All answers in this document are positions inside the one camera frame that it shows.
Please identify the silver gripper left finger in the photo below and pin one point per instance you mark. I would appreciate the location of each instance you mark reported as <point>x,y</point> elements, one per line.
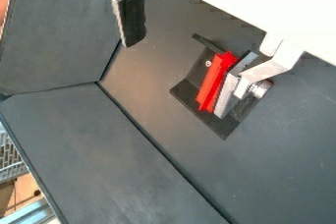
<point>131,19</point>

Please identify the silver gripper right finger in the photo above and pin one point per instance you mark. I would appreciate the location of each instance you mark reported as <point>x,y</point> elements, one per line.
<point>250,73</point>

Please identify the red star-profile bar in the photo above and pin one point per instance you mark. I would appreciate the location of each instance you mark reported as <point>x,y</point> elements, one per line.
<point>220,64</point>

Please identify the black curved fixture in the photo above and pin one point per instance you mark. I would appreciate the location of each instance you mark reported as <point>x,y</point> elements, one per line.
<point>186,91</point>

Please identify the grey slotted crate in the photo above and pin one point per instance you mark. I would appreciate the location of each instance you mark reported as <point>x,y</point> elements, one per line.
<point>12,165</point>

